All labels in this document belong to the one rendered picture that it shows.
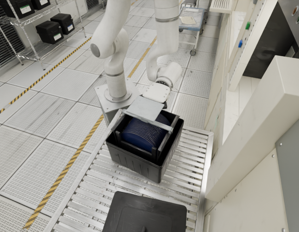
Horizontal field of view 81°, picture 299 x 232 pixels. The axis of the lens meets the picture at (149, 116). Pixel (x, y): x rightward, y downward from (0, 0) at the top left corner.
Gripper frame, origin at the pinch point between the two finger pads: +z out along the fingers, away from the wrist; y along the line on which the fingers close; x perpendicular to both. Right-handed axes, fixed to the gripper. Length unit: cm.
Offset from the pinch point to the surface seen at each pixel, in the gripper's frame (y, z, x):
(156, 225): -19.7, 31.6, -19.4
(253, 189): -38.0, 19.2, 10.5
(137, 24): 183, -309, -114
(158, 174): -12.7, 14.3, -19.8
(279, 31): -42, -75, 10
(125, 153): 2.8, 14.2, -14.6
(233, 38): -21, -131, -24
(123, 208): -6.7, 32.1, -19.5
